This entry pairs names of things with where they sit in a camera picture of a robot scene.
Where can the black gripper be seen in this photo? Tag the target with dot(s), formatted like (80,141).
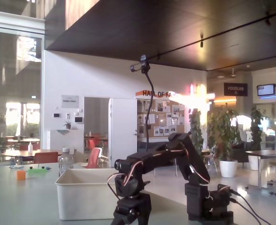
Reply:
(132,204)

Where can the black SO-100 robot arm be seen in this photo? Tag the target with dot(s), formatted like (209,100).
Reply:
(194,159)

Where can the white plastic bin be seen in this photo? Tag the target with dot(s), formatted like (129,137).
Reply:
(81,199)

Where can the green flat block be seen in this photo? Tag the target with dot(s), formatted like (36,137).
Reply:
(37,171)

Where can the orange cube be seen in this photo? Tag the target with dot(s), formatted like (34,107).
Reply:
(21,175)

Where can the coral chair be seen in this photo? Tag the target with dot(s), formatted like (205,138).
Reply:
(94,155)

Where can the clear plastic water bottle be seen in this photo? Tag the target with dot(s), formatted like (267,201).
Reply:
(65,164)

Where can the white door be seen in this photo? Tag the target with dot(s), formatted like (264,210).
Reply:
(122,131)

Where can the cork noticeboard with papers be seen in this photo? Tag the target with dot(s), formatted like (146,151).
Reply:
(166,122)

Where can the red chair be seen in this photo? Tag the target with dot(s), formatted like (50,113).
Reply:
(45,157)

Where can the white plant pot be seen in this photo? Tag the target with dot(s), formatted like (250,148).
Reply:
(228,168)
(253,162)

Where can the tall climbing green plant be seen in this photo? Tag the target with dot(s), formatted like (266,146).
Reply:
(196,126)

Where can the small potted plant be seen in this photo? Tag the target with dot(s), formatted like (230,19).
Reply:
(68,125)

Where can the clear pump bottle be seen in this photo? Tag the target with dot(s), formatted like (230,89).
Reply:
(30,148)

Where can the large bushy green plant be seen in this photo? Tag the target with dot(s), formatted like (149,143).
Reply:
(222,131)

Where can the orange hall of fame sign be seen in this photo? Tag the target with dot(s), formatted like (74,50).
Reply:
(144,93)

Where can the wooden cafe table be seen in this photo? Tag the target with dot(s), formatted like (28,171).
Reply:
(16,153)

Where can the grey table with metal legs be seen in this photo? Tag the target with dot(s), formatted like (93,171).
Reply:
(266,152)

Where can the slim green plant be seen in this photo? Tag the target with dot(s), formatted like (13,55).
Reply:
(256,126)

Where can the black foodlab sign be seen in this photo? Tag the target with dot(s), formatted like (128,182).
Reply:
(235,89)

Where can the ceiling fan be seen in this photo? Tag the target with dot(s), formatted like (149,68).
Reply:
(232,74)

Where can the black ceiling spotlight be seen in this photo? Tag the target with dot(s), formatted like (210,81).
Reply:
(201,43)

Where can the black gooseneck clamp mount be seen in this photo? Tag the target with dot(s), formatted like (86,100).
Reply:
(147,136)

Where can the grey wall poster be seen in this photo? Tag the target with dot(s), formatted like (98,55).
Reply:
(70,101)

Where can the black camera on gooseneck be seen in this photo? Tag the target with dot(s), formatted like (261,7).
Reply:
(143,66)

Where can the wall display screen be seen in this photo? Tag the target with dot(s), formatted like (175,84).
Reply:
(266,90)

